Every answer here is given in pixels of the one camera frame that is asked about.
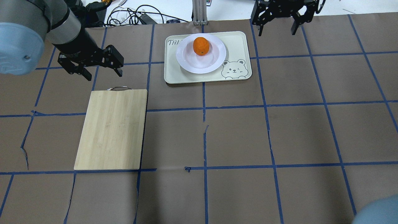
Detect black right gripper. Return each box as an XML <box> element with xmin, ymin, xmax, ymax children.
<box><xmin>251</xmin><ymin>0</ymin><xmax>318</xmax><ymax>37</ymax></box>

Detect bamboo cutting board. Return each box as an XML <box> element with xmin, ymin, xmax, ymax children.
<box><xmin>74</xmin><ymin>89</ymin><xmax>148</xmax><ymax>170</ymax></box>

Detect tangled black cables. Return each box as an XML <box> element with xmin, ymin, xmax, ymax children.
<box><xmin>107</xmin><ymin>4</ymin><xmax>190</xmax><ymax>26</ymax></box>

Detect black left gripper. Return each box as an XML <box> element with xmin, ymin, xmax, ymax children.
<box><xmin>57</xmin><ymin>44</ymin><xmax>124</xmax><ymax>81</ymax></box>

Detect orange fruit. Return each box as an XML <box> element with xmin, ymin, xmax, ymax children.
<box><xmin>193</xmin><ymin>37</ymin><xmax>210</xmax><ymax>56</ymax></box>

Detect aluminium frame post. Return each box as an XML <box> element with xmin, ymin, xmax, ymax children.
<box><xmin>192</xmin><ymin>0</ymin><xmax>208</xmax><ymax>26</ymax></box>

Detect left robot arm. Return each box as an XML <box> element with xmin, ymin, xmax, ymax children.
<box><xmin>0</xmin><ymin>0</ymin><xmax>124</xmax><ymax>81</ymax></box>

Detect black power adapter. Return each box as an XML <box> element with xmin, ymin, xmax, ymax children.
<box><xmin>85</xmin><ymin>2</ymin><xmax>108</xmax><ymax>27</ymax></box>

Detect white round plate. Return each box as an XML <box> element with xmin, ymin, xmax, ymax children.
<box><xmin>175</xmin><ymin>34</ymin><xmax>226</xmax><ymax>74</ymax></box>

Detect cream bear tray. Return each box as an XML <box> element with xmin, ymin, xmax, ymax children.
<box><xmin>164</xmin><ymin>31</ymin><xmax>252</xmax><ymax>85</ymax></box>

